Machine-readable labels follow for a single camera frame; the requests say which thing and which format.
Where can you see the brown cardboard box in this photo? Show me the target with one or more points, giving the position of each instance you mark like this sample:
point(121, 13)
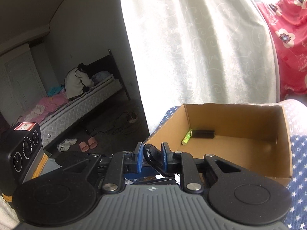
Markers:
point(239, 148)

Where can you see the light blue pillow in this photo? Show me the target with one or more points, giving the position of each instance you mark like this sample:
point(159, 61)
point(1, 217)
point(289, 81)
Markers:
point(102, 76)

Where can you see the teal cloth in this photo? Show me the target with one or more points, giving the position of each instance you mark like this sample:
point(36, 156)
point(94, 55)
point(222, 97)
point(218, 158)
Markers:
point(54, 91)

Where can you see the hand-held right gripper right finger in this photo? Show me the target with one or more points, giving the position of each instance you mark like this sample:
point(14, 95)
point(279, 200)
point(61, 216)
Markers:
point(165, 159)

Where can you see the black cylinder tube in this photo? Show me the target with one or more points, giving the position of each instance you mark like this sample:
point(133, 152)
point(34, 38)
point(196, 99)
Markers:
point(203, 134)

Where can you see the green lip balm tube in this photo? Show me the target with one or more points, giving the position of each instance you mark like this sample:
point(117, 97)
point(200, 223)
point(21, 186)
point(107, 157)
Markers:
point(187, 137)

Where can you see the white patterned curtain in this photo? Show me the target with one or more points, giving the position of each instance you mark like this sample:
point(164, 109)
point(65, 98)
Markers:
point(191, 52)

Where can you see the pink blanket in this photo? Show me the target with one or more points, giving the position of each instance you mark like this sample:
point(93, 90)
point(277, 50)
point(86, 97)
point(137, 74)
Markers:
point(50, 105)

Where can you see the white wardrobe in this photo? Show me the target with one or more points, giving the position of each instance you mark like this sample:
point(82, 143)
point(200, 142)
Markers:
point(19, 81)

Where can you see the red floral cloth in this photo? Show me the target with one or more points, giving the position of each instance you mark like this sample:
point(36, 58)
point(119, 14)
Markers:
point(287, 40)

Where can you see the bed with white mattress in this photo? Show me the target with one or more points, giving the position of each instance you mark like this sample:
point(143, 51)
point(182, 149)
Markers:
point(79, 110)

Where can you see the pink slipper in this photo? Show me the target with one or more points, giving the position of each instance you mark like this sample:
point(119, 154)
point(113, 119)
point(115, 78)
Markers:
point(84, 146)
point(92, 142)

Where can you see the white towel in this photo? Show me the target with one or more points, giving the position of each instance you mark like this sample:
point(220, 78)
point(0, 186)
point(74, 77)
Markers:
point(6, 213)

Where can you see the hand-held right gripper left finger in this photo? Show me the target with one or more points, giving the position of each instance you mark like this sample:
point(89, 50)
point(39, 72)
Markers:
point(138, 159)

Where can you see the blue white star-printed blanket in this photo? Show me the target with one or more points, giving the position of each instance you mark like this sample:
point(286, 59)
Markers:
point(298, 160)

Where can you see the white shoe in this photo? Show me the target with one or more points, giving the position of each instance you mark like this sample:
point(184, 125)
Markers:
point(71, 141)
point(62, 147)

